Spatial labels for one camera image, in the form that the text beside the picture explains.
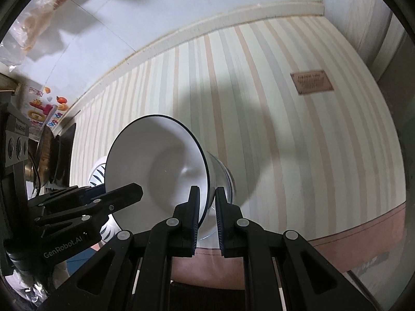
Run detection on colourful wall stickers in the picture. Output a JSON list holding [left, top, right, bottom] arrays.
[[24, 86, 70, 130]]

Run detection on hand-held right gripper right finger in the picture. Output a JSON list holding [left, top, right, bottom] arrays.
[[215, 187, 380, 311]]

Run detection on white bowl dark rim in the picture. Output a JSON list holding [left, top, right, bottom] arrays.
[[104, 115, 236, 240]]

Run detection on brown cloth label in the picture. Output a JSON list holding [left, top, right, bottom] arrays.
[[290, 70, 334, 95]]

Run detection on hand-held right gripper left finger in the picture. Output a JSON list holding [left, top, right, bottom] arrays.
[[36, 186, 200, 311]]

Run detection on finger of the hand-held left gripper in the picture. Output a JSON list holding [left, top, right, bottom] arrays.
[[34, 183, 144, 238], [27, 184, 107, 209]]

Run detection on blue striped plate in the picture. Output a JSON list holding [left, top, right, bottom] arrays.
[[87, 155, 121, 245]]

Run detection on striped cat tablecloth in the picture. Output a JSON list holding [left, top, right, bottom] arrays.
[[66, 15, 407, 290]]

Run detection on clear plastic bag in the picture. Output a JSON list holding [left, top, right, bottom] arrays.
[[0, 0, 65, 68]]

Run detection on black induction cooktop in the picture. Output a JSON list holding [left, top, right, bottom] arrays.
[[52, 121, 77, 188]]

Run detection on black wok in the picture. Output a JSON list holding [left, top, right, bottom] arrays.
[[27, 126, 62, 198]]

